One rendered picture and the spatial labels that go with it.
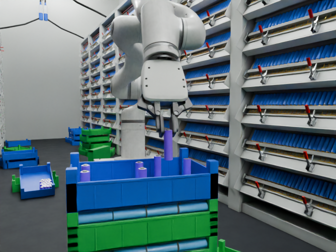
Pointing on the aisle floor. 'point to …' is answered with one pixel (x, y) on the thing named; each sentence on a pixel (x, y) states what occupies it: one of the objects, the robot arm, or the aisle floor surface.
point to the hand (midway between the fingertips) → (166, 126)
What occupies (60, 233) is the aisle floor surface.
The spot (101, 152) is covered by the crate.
